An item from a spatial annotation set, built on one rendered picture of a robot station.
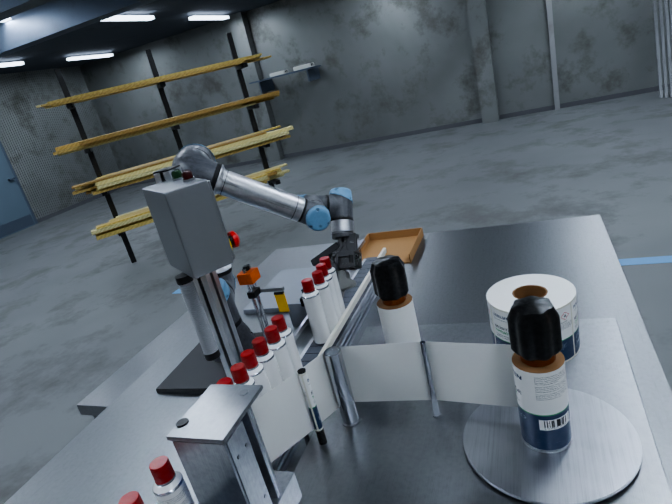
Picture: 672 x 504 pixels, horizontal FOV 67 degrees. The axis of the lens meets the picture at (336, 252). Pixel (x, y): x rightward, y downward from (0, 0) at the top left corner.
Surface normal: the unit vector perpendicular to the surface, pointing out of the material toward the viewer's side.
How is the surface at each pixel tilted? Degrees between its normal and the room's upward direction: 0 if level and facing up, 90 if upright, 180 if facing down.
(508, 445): 0
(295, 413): 90
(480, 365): 90
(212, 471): 90
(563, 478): 0
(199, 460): 90
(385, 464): 0
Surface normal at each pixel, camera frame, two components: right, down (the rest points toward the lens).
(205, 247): 0.58, 0.15
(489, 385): -0.41, 0.41
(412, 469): -0.23, -0.91
